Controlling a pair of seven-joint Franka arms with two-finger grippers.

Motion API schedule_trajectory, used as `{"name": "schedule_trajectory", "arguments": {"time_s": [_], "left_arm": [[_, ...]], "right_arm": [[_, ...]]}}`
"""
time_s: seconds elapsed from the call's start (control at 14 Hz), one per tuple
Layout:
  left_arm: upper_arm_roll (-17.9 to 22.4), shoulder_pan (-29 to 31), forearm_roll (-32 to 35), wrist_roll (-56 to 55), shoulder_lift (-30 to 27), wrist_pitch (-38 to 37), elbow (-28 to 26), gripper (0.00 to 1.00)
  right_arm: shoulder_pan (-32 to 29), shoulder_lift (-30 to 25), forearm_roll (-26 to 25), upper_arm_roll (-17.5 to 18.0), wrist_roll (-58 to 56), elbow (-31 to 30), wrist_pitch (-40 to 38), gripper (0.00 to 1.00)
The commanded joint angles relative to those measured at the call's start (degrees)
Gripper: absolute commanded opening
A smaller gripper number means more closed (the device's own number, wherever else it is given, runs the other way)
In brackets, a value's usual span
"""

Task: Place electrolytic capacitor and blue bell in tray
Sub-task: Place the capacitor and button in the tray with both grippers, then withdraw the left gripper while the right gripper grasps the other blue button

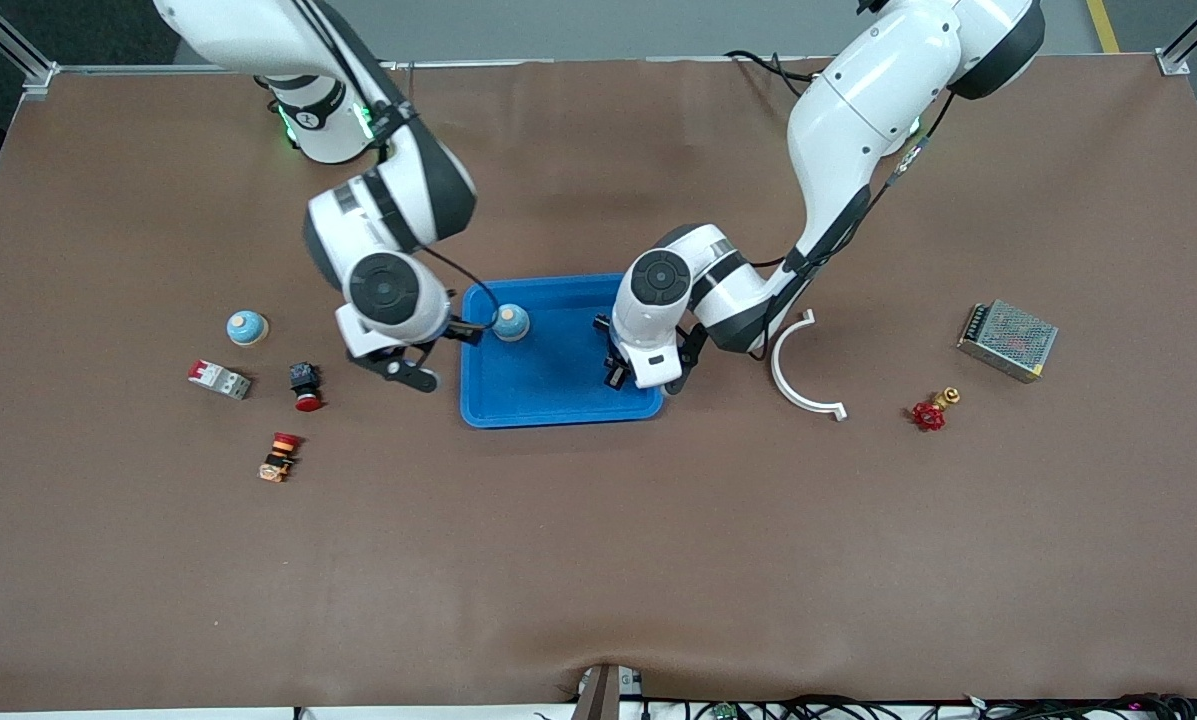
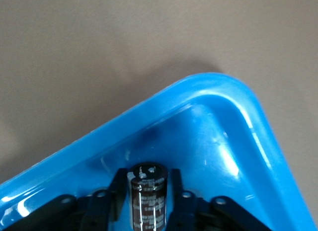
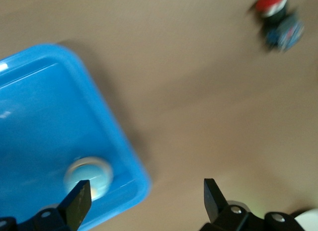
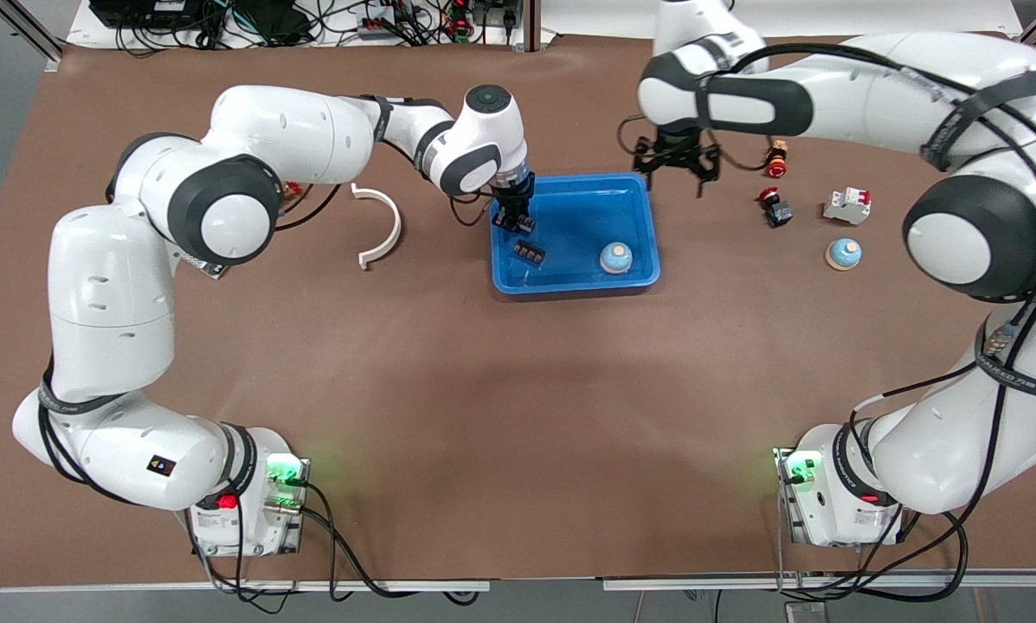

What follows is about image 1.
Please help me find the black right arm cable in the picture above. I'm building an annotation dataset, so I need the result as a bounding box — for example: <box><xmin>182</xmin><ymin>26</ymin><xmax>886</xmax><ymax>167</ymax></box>
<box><xmin>298</xmin><ymin>0</ymin><xmax>504</xmax><ymax>331</ymax></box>

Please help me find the white curved plastic bracket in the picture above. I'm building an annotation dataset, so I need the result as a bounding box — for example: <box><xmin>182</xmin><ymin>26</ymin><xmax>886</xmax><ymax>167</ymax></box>
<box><xmin>770</xmin><ymin>309</ymin><xmax>849</xmax><ymax>423</ymax></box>

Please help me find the red orange push button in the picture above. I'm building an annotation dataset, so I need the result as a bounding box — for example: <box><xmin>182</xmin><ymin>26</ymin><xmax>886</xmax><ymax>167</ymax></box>
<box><xmin>258</xmin><ymin>432</ymin><xmax>304</xmax><ymax>484</ymax></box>

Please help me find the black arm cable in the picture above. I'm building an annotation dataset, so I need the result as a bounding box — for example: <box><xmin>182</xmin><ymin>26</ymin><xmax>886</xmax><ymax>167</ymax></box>
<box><xmin>753</xmin><ymin>90</ymin><xmax>959</xmax><ymax>356</ymax></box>
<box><xmin>298</xmin><ymin>0</ymin><xmax>504</xmax><ymax>331</ymax></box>

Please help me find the brass valve red handle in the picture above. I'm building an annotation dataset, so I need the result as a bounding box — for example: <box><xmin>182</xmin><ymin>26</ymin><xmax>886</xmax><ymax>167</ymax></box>
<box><xmin>909</xmin><ymin>386</ymin><xmax>962</xmax><ymax>433</ymax></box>

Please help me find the brown table mat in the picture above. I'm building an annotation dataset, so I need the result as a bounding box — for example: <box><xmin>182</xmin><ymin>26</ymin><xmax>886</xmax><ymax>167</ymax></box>
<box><xmin>0</xmin><ymin>55</ymin><xmax>1197</xmax><ymax>713</ymax></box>

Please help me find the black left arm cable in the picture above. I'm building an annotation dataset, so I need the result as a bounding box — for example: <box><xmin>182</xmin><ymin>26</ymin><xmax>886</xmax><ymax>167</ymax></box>
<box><xmin>753</xmin><ymin>90</ymin><xmax>959</xmax><ymax>356</ymax></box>

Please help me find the metal mesh power supply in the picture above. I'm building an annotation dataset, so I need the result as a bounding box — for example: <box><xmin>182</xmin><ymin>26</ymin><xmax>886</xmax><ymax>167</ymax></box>
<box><xmin>956</xmin><ymin>299</ymin><xmax>1060</xmax><ymax>384</ymax></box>

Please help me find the black cable tangle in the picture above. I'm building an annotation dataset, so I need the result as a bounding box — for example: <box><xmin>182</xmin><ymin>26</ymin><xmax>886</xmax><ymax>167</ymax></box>
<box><xmin>648</xmin><ymin>693</ymin><xmax>969</xmax><ymax>720</ymax></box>

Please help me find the metal mount bracket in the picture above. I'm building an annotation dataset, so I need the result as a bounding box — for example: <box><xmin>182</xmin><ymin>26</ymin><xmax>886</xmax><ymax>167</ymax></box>
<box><xmin>576</xmin><ymin>662</ymin><xmax>645</xmax><ymax>720</ymax></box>

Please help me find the white red circuit breaker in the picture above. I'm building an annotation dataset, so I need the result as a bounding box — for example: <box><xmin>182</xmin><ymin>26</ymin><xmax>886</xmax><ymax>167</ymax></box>
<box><xmin>187</xmin><ymin>360</ymin><xmax>253</xmax><ymax>401</ymax></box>

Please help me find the blue plastic tray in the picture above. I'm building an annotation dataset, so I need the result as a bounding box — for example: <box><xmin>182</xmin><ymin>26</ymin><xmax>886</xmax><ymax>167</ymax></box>
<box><xmin>460</xmin><ymin>272</ymin><xmax>665</xmax><ymax>430</ymax></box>

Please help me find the black left base cable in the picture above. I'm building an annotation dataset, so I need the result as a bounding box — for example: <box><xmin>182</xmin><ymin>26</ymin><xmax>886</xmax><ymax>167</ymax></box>
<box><xmin>724</xmin><ymin>48</ymin><xmax>821</xmax><ymax>93</ymax></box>

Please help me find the black cable coil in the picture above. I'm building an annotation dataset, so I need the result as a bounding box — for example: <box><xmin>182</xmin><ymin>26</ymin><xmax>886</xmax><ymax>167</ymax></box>
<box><xmin>1108</xmin><ymin>692</ymin><xmax>1197</xmax><ymax>720</ymax></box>

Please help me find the aluminium frame profile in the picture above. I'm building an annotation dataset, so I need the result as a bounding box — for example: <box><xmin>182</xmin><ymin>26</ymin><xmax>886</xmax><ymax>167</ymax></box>
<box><xmin>1156</xmin><ymin>0</ymin><xmax>1197</xmax><ymax>77</ymax></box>
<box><xmin>0</xmin><ymin>5</ymin><xmax>59</xmax><ymax>96</ymax></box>

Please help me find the red mushroom button black body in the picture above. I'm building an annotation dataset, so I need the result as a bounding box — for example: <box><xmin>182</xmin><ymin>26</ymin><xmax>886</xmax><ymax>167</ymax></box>
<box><xmin>288</xmin><ymin>362</ymin><xmax>327</xmax><ymax>414</ymax></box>

